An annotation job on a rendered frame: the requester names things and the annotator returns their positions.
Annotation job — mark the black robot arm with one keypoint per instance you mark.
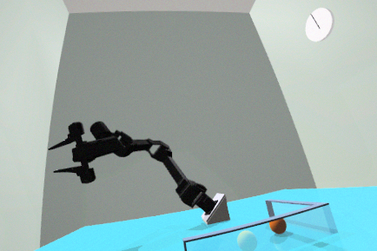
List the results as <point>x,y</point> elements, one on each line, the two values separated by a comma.
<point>186,189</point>

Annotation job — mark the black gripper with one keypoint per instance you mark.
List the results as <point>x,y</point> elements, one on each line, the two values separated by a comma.
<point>86,151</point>

